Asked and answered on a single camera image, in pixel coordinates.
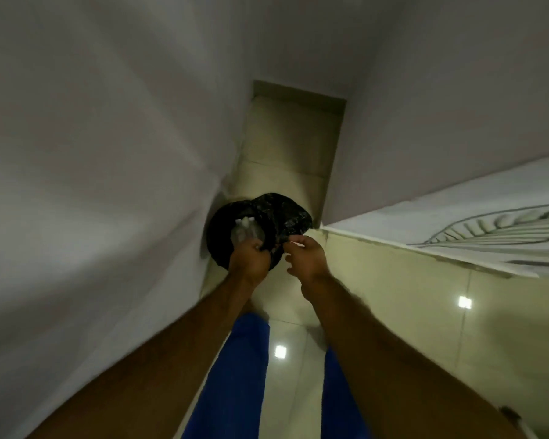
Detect person's right hand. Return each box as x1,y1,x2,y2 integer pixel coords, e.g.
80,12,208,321
283,235,331,287

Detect person's left hand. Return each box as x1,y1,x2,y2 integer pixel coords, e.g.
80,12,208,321
228,238,272,282

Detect black plastic trash bag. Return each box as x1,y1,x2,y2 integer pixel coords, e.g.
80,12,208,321
206,193,313,271

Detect person's left forearm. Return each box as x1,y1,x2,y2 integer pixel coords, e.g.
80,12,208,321
27,272,268,439

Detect person's right forearm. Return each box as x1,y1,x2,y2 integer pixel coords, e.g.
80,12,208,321
300,273,527,439

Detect blue trousers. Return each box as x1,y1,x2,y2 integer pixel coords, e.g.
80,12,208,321
181,313,372,439

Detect white leaf print bedsheet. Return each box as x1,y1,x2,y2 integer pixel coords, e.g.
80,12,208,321
322,151,549,279

